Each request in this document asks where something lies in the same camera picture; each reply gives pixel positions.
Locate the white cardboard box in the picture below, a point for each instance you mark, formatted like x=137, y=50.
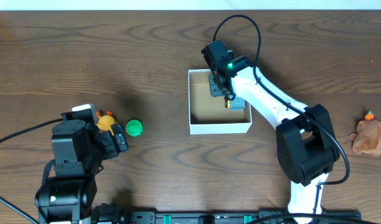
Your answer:
x=208, y=114

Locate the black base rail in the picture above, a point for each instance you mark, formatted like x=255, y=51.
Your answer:
x=109, y=213

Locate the brown plush bear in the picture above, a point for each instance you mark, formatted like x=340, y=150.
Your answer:
x=367, y=138

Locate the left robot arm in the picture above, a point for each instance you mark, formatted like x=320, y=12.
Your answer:
x=79, y=149

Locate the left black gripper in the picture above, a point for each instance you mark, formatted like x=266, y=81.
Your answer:
x=114, y=140

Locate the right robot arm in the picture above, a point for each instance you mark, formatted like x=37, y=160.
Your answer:
x=306, y=145

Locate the yellow grey toy truck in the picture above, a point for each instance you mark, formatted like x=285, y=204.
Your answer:
x=236, y=104

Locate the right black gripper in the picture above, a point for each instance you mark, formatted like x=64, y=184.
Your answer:
x=218, y=86

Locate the orange toy duck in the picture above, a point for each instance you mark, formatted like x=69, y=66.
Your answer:
x=105, y=121

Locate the green ridged ball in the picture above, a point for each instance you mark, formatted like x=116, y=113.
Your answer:
x=134, y=127

